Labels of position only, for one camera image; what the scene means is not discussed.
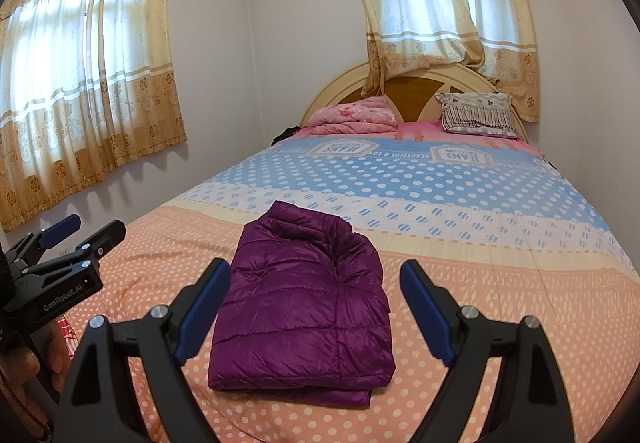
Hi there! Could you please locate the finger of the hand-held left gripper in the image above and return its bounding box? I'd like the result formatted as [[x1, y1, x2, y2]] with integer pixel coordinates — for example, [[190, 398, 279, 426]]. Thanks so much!
[[25, 220, 127, 274], [7, 214, 82, 269]]

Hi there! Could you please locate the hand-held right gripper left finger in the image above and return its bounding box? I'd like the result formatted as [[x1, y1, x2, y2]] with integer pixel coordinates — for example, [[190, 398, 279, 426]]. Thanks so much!
[[52, 258, 232, 443]]

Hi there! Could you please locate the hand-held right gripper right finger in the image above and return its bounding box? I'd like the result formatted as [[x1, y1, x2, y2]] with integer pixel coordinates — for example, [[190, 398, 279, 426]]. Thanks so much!
[[399, 259, 576, 443]]

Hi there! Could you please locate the purple hooded puffer jacket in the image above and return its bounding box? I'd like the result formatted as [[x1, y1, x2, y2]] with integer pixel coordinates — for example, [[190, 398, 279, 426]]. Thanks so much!
[[207, 201, 397, 409]]

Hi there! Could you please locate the person's left hand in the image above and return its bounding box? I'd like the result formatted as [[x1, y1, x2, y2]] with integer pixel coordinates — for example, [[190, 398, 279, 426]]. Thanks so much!
[[0, 320, 68, 404]]

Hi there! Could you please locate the polka dot bed sheet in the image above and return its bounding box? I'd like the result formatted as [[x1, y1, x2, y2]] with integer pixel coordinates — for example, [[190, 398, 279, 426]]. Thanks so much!
[[55, 120, 640, 443]]

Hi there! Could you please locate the striped pillow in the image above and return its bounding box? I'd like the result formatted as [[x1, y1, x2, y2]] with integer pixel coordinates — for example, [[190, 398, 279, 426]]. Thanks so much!
[[435, 92, 521, 139]]

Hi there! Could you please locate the pink folded blanket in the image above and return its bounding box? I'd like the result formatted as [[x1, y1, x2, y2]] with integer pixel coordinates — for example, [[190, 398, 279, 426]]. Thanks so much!
[[308, 96, 398, 136]]

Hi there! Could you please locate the cream wooden headboard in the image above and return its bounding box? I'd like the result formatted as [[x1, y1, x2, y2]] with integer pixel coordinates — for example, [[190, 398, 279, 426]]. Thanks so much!
[[301, 62, 528, 141]]

